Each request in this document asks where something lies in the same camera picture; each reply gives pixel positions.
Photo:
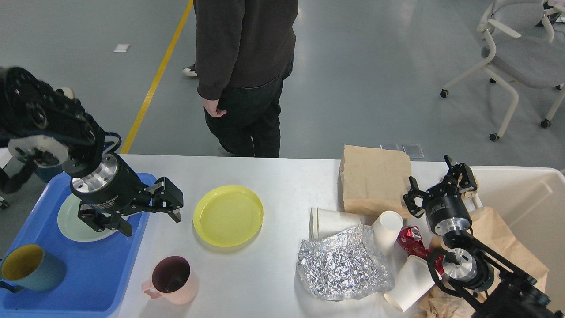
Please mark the crumpled brown paper ball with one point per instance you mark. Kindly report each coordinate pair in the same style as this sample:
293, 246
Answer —
471, 191

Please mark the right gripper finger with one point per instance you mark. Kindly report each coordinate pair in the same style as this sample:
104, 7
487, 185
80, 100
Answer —
413, 193
448, 186

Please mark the pale green plate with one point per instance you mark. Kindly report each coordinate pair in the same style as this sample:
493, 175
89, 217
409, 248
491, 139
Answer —
73, 228

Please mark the crushed red can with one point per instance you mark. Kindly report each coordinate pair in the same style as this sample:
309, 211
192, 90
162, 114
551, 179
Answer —
410, 240

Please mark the large brown paper bag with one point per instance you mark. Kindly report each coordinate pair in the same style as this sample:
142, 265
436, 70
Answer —
490, 229

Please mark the teal mug yellow inside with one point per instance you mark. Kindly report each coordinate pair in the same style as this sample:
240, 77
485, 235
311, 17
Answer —
33, 268

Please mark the pink mug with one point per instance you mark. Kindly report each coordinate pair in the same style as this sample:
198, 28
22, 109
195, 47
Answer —
173, 279

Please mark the lying white paper cup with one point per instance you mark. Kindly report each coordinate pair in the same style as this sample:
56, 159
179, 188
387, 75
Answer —
324, 223

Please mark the yellow plastic plate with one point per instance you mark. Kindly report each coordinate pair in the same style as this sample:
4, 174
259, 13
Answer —
228, 216

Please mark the blue plastic tray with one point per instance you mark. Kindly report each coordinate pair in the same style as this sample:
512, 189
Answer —
97, 272

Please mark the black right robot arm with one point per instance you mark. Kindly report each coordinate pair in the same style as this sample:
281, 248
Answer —
467, 268

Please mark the upright white paper cup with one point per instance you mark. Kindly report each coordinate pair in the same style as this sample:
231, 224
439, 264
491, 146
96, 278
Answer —
386, 229

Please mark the person in dark jeans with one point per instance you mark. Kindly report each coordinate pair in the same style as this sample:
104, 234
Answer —
190, 71

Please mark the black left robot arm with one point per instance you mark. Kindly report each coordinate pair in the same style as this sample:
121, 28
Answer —
45, 127

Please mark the person in dark hoodie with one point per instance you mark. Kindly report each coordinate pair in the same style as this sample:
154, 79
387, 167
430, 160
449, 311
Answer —
244, 52

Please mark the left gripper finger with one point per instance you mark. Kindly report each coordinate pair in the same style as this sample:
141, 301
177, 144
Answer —
98, 221
163, 196

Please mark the seated person in jeans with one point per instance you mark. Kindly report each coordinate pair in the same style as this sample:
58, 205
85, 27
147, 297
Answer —
44, 174

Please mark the grey office chair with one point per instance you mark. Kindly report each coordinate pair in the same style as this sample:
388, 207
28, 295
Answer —
519, 43

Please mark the white plastic bin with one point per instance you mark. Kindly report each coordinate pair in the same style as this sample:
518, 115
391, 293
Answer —
531, 202

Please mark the crumpled brown paper front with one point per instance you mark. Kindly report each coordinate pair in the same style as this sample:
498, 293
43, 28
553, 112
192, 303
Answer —
437, 304

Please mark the flat brown paper bag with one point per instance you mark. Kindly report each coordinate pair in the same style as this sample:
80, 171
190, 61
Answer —
374, 180

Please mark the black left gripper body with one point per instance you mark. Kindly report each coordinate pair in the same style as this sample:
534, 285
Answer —
112, 186

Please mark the front white paper cup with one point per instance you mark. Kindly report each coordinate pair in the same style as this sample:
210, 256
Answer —
413, 281

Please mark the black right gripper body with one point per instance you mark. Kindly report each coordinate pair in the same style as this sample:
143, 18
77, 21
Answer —
446, 213

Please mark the crumpled aluminium foil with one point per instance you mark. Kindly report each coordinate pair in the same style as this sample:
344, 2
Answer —
344, 266

